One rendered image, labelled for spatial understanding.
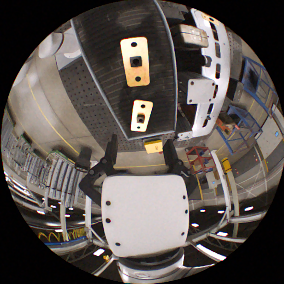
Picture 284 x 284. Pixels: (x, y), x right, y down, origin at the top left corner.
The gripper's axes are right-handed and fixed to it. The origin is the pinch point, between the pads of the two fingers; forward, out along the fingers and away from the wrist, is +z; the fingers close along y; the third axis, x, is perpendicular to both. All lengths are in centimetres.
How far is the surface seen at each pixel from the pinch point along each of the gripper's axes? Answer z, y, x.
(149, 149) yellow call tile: 7.8, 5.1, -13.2
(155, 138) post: 9.8, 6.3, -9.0
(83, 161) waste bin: 74, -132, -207
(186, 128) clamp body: 20.1, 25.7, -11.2
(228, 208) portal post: -152, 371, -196
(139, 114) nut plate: 7.5, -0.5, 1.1
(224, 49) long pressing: 23.8, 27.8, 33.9
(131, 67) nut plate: 7.5, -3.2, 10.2
